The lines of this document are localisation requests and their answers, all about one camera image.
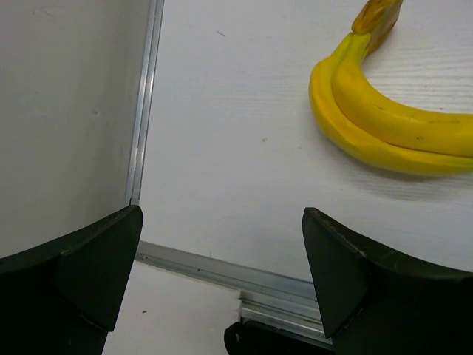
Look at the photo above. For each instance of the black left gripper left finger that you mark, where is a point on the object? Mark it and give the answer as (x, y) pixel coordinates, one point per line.
(64, 296)

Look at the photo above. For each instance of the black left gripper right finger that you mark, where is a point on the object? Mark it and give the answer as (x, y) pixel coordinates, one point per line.
(374, 299)

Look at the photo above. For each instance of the yellow fake banana bunch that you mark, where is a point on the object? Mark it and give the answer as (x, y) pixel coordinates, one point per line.
(371, 127)

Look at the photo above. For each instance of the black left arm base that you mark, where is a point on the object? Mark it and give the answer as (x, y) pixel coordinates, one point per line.
(256, 338)

